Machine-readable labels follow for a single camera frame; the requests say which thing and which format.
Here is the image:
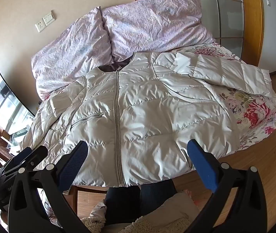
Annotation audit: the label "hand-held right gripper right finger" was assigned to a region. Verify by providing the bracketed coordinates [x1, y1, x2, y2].
[187, 139, 267, 233]

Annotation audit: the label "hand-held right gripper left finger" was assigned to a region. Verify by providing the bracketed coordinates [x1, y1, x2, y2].
[8, 140, 88, 233]

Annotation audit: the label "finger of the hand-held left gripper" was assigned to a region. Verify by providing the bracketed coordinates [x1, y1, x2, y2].
[0, 147, 35, 175]
[25, 146, 48, 169]

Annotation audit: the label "cream puffer jacket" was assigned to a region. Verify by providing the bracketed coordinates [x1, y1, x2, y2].
[20, 52, 272, 187]

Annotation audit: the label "person's legs in dark pants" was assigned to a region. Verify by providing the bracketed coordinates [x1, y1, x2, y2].
[104, 178, 177, 225]

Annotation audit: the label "cream fleece garment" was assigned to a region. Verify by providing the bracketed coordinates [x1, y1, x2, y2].
[80, 192, 201, 233]

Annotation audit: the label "floral bed sheet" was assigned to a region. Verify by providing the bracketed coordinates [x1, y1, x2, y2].
[35, 42, 276, 192]

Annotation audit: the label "lilac crumpled pillow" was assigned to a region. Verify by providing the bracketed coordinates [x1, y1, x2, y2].
[101, 0, 216, 56]
[31, 7, 114, 100]

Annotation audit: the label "frosted glass door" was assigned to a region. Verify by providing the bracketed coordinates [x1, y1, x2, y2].
[194, 0, 245, 63]

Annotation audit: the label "white wall switch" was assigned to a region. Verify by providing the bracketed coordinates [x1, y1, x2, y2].
[43, 10, 56, 26]

